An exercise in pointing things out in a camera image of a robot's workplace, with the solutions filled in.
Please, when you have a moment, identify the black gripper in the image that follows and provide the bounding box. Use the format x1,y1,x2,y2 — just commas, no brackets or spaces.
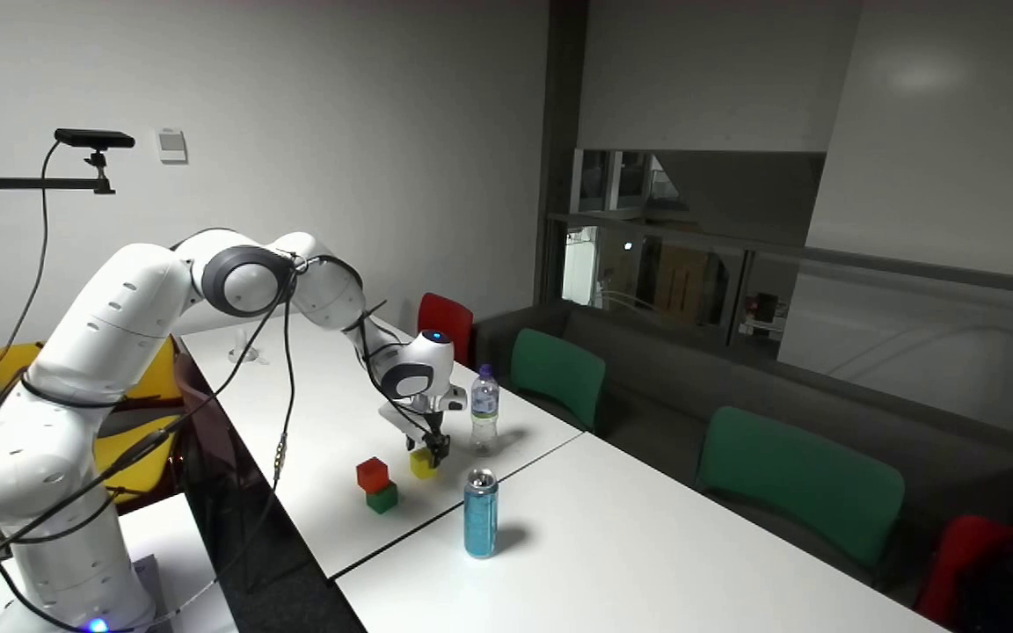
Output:
407,402,459,465

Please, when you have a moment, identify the red cube block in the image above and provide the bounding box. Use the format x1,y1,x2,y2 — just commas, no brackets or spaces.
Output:
351,452,394,495

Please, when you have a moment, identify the clear plastic water bottle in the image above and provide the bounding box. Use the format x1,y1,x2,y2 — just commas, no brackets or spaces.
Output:
469,361,502,460

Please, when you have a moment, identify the green cube block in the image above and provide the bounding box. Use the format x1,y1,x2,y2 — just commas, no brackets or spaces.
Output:
362,485,405,517

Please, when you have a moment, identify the blue drink can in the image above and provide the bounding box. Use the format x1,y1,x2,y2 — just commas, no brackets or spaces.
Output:
460,465,502,563

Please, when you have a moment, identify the red chair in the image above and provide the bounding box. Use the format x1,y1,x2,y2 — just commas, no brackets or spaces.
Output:
918,512,1013,628
414,290,480,370

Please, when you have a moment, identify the green chair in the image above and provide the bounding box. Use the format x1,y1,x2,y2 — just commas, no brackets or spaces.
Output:
693,403,910,573
502,327,613,431

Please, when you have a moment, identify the grey sofa bench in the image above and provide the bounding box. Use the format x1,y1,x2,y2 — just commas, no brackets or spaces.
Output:
476,300,1013,590

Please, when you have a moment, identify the yellow chair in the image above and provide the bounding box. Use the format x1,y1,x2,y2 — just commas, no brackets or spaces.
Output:
0,335,185,507

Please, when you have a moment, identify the interior glass window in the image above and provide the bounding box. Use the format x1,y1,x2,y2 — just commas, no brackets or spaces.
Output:
564,147,831,356

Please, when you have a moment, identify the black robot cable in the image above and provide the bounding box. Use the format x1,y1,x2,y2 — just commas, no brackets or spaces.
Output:
0,295,307,633

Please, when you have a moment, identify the white wall switch plate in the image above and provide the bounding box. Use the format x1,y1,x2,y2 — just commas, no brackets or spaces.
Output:
156,124,192,170

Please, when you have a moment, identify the black camera cable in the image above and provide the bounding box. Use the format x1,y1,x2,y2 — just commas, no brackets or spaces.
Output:
0,141,62,424

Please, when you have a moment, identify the black stereo camera bar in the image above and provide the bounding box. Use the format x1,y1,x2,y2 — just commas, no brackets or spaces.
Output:
53,125,136,152

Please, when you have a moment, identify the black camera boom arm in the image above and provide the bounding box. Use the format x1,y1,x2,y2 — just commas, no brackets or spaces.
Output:
0,147,120,204

